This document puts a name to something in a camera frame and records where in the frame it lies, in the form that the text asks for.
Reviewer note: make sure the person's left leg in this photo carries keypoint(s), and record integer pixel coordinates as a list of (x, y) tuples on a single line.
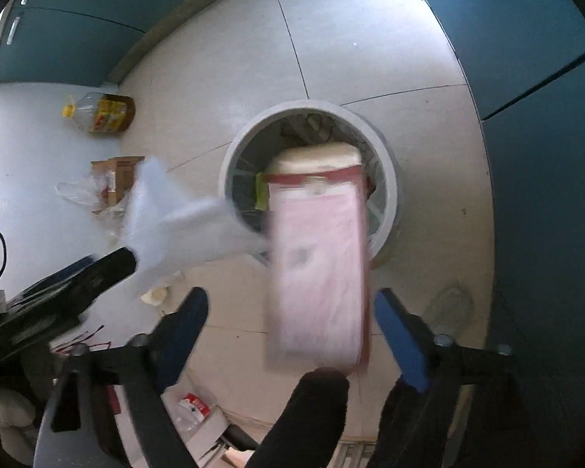
[(312, 419)]

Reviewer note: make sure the person's leg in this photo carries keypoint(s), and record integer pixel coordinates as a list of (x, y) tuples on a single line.
[(395, 434), (312, 419)]

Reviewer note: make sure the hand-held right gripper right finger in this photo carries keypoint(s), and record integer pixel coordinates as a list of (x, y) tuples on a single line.
[(402, 336)]

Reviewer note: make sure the brown cardboard box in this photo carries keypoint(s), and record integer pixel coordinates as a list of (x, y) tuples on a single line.
[(124, 170)]

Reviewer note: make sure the person's right leg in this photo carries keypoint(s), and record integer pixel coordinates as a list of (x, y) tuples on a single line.
[(395, 434)]

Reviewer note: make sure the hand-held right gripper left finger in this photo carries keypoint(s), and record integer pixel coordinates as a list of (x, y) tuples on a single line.
[(187, 331)]

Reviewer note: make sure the blue counter cabinet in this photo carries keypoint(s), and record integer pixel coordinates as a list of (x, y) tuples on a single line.
[(531, 156)]

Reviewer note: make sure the red and white plastic package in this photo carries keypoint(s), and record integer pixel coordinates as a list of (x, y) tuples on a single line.
[(317, 273)]

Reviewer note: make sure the white translucent plastic bag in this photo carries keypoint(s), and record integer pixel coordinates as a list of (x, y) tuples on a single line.
[(156, 224)]

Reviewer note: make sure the person's left forearm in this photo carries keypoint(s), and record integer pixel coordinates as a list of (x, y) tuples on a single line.
[(14, 412)]

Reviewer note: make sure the green yellow packet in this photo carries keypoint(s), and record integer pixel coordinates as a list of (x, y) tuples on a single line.
[(262, 192)]

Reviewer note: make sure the cream plastic package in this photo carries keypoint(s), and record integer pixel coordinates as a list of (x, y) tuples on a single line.
[(317, 156)]

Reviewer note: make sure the yellow cooking oil bottle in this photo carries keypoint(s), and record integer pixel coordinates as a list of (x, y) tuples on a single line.
[(105, 113)]

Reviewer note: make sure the crumpled clear plastic bag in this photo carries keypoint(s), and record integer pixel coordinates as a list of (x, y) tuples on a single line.
[(78, 192)]

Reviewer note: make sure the clear bottle with red label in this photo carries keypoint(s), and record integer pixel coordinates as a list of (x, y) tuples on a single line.
[(195, 407)]

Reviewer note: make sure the white crumpled scrap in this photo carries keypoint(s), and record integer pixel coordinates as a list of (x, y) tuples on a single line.
[(153, 296)]

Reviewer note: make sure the white round trash can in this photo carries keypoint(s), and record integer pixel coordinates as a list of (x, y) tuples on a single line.
[(387, 180)]

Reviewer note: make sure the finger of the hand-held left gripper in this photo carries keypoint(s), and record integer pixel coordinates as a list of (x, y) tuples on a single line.
[(70, 266), (102, 268)]

